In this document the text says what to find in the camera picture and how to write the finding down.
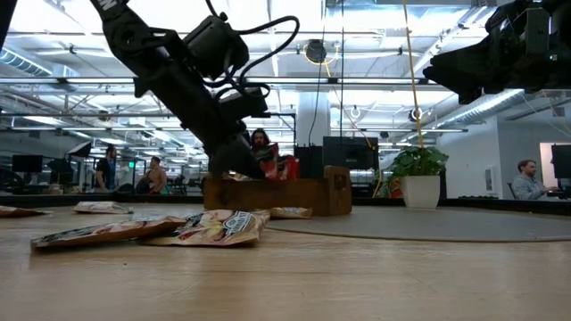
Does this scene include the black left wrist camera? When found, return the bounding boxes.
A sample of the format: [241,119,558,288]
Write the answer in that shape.
[220,86,271,119]

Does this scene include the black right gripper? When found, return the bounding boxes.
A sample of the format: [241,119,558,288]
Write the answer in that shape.
[422,0,554,105]

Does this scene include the person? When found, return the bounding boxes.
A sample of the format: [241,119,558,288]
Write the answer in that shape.
[510,159,559,201]
[142,155,169,195]
[248,128,280,155]
[95,144,118,193]

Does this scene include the grey round mat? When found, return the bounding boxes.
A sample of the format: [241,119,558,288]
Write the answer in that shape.
[266,205,571,244]

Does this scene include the green label tea packet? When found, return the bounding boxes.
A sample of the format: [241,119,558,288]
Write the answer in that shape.
[29,215,187,251]

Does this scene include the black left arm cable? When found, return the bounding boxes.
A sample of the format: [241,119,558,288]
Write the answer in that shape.
[203,15,301,102]

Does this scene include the black frame stand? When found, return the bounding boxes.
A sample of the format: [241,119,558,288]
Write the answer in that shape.
[262,111,297,148]

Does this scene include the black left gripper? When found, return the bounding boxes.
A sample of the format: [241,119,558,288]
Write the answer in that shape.
[164,75,265,178]

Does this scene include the red tea packet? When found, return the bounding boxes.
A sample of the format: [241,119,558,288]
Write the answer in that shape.
[261,142,282,180]
[278,154,301,182]

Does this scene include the brown wooden tea box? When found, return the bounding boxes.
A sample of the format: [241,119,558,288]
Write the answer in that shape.
[203,165,353,218]

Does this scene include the black cabinet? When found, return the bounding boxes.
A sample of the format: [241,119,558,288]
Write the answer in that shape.
[293,145,325,179]

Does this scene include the black hanging cable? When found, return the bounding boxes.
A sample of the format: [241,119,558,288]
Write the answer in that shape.
[339,0,345,138]

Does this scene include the black ceiling cable reel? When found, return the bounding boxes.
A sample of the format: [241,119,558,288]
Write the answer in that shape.
[305,38,327,64]

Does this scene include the white tea packet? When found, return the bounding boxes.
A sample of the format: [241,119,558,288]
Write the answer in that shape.
[73,200,135,215]

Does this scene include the green plant in white pot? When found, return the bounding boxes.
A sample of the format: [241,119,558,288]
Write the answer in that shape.
[378,144,451,210]

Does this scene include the vanilla cinnamon apple tea packet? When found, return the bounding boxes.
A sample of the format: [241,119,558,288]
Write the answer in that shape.
[141,209,271,248]

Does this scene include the tan tea packet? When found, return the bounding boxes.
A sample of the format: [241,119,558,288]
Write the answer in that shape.
[267,206,314,220]

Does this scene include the pale tea packet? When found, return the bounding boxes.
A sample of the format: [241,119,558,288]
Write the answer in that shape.
[0,205,54,219]

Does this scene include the black table edge rail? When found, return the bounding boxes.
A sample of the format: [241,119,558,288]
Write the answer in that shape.
[0,192,571,216]

